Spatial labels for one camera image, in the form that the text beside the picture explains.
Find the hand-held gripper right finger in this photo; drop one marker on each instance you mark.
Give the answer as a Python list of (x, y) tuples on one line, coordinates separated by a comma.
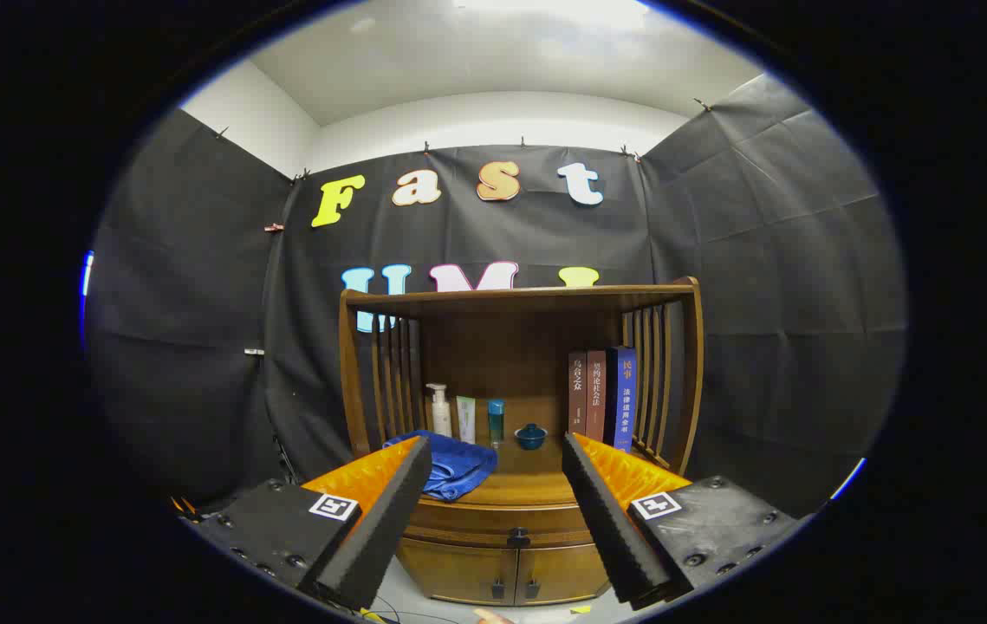
[(606, 529)]

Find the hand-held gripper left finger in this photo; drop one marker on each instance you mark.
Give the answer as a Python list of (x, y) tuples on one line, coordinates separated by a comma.
[(380, 529)]

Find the wooden drawer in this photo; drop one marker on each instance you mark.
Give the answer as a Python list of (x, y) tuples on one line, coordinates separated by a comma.
[(493, 522)]

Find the wooden cabinet door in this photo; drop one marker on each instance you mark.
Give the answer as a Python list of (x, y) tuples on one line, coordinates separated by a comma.
[(458, 572), (562, 574)]

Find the wooden countertop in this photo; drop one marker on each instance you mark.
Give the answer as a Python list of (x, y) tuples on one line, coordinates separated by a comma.
[(510, 485)]

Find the wooden cabinet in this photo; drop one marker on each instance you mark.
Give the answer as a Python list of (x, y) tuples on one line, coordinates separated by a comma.
[(502, 347)]

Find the blue folded towel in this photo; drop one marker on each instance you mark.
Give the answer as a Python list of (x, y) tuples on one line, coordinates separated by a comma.
[(458, 464)]

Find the dark blue lidded teacup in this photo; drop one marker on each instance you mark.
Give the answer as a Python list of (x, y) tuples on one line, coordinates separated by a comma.
[(531, 438)]

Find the white pump bottle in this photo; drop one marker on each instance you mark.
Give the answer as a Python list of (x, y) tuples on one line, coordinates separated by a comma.
[(440, 414)]

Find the blue book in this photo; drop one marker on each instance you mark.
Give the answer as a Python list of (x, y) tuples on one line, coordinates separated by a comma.
[(623, 399)]

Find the reddish brown book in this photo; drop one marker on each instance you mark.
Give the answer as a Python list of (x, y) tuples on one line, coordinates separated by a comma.
[(596, 394)]

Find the dark brown book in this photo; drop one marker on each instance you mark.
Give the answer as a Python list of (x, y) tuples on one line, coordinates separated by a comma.
[(577, 394)]

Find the white and green tube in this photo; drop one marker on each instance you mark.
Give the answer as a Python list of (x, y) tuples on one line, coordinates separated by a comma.
[(465, 420)]

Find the teal bottle with blue cap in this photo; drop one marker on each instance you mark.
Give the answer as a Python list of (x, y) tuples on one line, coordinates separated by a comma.
[(496, 423)]

